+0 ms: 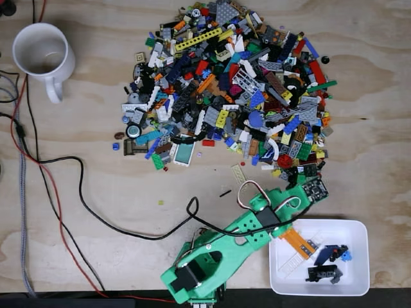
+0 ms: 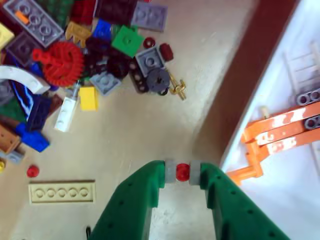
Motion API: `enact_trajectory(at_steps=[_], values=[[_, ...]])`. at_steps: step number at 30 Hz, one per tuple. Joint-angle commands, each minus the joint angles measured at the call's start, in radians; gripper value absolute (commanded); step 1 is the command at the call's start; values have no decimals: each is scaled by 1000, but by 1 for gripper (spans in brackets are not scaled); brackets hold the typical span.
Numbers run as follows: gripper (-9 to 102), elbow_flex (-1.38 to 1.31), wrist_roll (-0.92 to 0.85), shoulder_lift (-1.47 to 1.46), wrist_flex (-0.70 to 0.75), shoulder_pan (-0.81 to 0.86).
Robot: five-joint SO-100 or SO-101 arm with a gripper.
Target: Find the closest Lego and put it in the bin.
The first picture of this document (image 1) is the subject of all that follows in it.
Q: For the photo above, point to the white Lego window teal glass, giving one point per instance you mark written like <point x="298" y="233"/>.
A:
<point x="184" y="153"/>

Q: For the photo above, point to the red long Lego brick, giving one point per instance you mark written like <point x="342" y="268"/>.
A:
<point x="317" y="71"/>

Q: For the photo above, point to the white ceramic mug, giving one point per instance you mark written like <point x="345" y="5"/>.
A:
<point x="43" y="54"/>

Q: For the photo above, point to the brown oval Lego piece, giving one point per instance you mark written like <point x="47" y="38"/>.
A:
<point x="119" y="135"/>

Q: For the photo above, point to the Lego minifigure dinosaur torso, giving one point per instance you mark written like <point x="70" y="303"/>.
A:
<point x="232" y="145"/>

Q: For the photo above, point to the grey square Lego plate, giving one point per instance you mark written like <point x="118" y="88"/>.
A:
<point x="212" y="115"/>

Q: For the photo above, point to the blue round Lego dish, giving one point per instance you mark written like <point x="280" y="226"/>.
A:
<point x="256" y="119"/>

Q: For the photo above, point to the white plastic bin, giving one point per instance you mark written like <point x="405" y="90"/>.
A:
<point x="353" y="279"/>

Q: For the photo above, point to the grey Lego wedge plate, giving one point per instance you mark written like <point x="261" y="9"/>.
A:
<point x="226" y="13"/>

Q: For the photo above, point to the white Lego ladder piece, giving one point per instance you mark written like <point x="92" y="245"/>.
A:
<point x="295" y="261"/>

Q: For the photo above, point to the blue long Lego plate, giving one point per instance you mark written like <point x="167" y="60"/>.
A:
<point x="152" y="149"/>

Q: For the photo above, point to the green square Lego plate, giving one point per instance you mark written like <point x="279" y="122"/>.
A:
<point x="303" y="150"/>

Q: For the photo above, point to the tan long Lego plate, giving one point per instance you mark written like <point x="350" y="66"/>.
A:
<point x="239" y="173"/>

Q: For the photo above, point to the grey Lego technic brick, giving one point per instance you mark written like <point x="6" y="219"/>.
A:
<point x="165" y="156"/>

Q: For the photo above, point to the red Lego wheel disc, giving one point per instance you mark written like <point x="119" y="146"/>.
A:
<point x="285" y="160"/>

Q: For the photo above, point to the Lego wheel teal hub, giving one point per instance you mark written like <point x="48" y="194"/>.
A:
<point x="133" y="130"/>

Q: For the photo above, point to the yellow Lego technic beam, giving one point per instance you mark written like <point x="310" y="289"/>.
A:
<point x="199" y="39"/>

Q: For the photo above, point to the dark grey Lego gate piece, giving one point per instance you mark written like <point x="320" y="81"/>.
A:
<point x="135" y="147"/>

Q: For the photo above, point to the grey Lego lattice fence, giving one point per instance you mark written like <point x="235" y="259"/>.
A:
<point x="165" y="140"/>

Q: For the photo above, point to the white Lego lattice window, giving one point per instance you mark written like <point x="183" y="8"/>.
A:
<point x="245" y="78"/>

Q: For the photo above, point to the tan printed Lego tile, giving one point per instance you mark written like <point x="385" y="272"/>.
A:
<point x="140" y="57"/>

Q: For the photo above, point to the orange and grey Lego piece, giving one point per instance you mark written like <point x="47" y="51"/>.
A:
<point x="297" y="242"/>

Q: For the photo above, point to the small bright blue Lego piece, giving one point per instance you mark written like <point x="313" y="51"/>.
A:
<point x="346" y="255"/>

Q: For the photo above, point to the teal Lego panel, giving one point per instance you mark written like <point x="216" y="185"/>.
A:
<point x="146" y="138"/>

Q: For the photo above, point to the yellow Lego brick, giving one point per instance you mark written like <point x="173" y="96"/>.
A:
<point x="221" y="118"/>

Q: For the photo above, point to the black Lego assembly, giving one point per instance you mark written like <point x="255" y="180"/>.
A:
<point x="321" y="273"/>

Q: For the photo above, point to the black camera circuit board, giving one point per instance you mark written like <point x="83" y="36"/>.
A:
<point x="316" y="190"/>

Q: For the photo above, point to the black Lego rod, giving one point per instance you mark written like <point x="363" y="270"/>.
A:
<point x="225" y="193"/>

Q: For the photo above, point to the green long Lego plate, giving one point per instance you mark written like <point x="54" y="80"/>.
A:
<point x="322" y="86"/>

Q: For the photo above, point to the black object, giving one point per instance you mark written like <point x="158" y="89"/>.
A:
<point x="6" y="6"/>

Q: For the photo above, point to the white long Lego plate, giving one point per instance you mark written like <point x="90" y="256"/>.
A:
<point x="134" y="107"/>

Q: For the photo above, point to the dark blue Lego assembly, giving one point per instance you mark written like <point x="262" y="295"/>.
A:
<point x="330" y="251"/>

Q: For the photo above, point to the dark red Lego brick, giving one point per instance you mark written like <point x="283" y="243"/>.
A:
<point x="163" y="147"/>

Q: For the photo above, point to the blue narrow Lego plate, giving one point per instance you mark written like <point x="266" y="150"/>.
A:
<point x="311" y="48"/>

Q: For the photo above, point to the black round Lego piece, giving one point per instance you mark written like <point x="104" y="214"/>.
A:
<point x="325" y="59"/>

